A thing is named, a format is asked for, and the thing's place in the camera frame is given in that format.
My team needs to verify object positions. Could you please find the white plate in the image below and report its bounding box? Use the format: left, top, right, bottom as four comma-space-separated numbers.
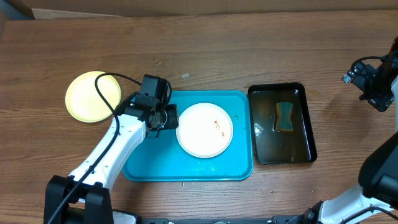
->
176, 103, 234, 159

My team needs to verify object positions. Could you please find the black water basin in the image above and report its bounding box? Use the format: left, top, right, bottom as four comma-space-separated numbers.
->
248, 82, 317, 165

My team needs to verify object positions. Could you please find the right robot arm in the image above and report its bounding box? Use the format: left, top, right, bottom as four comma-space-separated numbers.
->
288, 41, 397, 223

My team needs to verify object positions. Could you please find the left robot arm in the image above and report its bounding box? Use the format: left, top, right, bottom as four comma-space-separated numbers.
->
44, 92, 178, 223

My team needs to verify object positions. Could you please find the yellow-green plate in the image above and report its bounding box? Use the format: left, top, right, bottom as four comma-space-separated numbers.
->
65, 71, 121, 123

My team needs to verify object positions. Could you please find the green yellow sponge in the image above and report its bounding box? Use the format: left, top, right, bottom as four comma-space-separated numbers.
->
274, 101, 293, 132

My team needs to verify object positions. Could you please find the teal plastic tray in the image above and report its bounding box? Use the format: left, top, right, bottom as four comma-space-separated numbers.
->
123, 90, 254, 182

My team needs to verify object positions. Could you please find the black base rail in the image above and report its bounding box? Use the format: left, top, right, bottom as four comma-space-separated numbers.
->
111, 214, 312, 224

